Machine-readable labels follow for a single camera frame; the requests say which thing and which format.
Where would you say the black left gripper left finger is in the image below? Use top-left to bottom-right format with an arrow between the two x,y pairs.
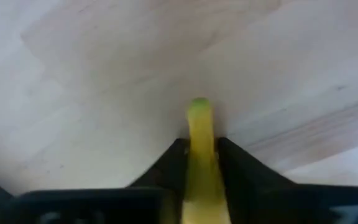
0,138 -> 191,224

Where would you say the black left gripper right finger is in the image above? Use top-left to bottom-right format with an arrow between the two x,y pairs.
218,136 -> 358,224

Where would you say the yellow-green mango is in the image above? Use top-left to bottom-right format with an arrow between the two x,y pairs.
180,97 -> 232,224

